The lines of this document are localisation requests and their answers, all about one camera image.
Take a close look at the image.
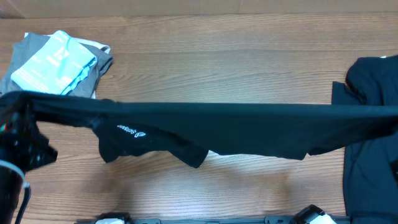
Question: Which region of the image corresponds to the folded dark grey shirt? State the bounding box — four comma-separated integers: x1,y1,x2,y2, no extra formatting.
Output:
1,32,113,98

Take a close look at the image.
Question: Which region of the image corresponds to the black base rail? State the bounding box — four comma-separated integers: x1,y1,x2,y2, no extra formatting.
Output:
76,212,352,224

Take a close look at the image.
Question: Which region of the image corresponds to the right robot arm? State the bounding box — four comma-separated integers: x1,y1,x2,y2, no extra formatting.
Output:
289,205,336,224

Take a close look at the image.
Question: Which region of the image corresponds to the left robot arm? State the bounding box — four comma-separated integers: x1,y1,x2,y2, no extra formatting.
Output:
1,103,58,223

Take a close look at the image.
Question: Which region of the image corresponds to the folded light blue shirt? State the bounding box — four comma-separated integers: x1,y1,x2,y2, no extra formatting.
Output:
11,30,97,95

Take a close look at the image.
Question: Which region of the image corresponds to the black polo shirt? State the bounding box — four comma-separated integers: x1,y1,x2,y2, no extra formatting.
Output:
1,91,397,168

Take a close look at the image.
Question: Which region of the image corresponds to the pile of black clothes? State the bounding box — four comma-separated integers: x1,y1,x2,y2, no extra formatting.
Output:
331,56,397,223

